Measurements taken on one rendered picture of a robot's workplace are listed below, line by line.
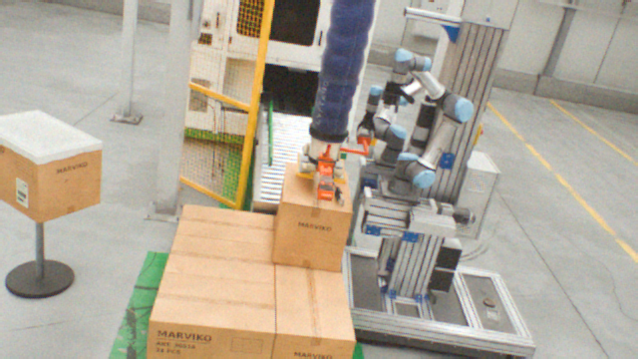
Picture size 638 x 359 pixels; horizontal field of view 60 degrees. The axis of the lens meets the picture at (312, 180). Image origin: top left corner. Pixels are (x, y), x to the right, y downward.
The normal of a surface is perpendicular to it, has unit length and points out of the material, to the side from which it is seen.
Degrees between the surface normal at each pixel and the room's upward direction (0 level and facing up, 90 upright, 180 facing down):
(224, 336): 90
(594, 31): 90
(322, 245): 90
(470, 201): 90
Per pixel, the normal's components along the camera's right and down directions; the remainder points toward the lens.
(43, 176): 0.83, 0.36
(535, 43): -0.02, 0.37
